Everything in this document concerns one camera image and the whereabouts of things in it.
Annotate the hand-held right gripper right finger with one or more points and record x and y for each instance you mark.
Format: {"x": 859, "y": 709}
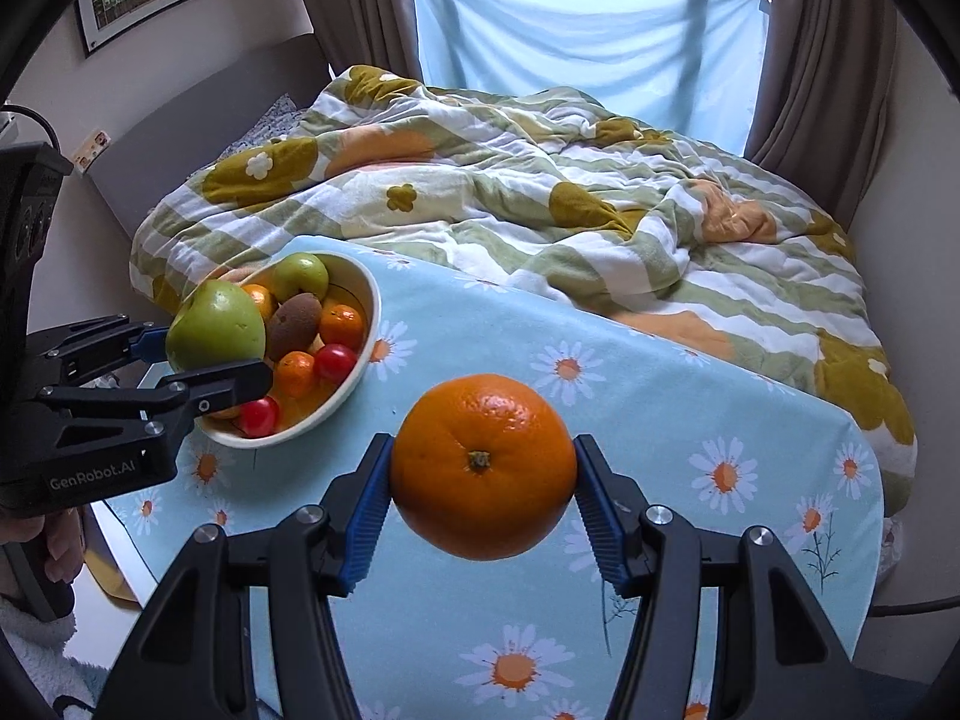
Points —
{"x": 600, "y": 521}

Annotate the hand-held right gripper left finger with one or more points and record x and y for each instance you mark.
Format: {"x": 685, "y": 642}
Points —
{"x": 367, "y": 517}

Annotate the white oval bowl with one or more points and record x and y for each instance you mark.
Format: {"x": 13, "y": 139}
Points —
{"x": 352, "y": 382}

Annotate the striped floral quilt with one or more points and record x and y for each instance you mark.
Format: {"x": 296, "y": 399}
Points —
{"x": 525, "y": 187}

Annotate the large green apple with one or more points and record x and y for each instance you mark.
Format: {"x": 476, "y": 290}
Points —
{"x": 216, "y": 328}

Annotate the small green apple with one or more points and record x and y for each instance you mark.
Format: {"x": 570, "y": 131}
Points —
{"x": 300, "y": 277}

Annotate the grey headboard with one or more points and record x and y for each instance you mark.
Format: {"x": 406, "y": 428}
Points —
{"x": 195, "y": 112}

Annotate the brown kiwi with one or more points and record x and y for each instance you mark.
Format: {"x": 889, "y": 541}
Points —
{"x": 292, "y": 326}

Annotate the small orange fruit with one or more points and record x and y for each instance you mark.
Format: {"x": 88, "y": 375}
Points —
{"x": 296, "y": 375}

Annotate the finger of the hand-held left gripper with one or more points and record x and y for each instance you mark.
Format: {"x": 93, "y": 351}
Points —
{"x": 97, "y": 341}
{"x": 225, "y": 382}

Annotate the brown curtain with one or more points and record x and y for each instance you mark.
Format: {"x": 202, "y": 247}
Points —
{"x": 352, "y": 7}
{"x": 825, "y": 67}

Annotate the yellowish orange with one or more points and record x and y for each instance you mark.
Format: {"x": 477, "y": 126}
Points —
{"x": 262, "y": 301}

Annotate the person's left hand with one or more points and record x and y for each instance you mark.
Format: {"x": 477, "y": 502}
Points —
{"x": 64, "y": 540}

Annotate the large orange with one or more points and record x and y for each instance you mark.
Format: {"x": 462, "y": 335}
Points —
{"x": 484, "y": 465}

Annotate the red tomato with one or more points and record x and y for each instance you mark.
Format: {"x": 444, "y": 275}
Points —
{"x": 259, "y": 417}
{"x": 335, "y": 363}

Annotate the light blue window sheet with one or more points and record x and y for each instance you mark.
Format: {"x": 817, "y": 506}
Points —
{"x": 585, "y": 37}

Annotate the blue daisy print blanket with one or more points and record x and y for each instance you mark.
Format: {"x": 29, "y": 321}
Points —
{"x": 637, "y": 427}

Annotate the grey patterned pillow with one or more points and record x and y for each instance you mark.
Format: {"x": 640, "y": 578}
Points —
{"x": 270, "y": 124}

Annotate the person's left forearm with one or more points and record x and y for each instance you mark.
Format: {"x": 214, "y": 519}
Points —
{"x": 30, "y": 660}

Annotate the mandarin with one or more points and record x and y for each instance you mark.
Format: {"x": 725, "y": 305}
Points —
{"x": 343, "y": 325}

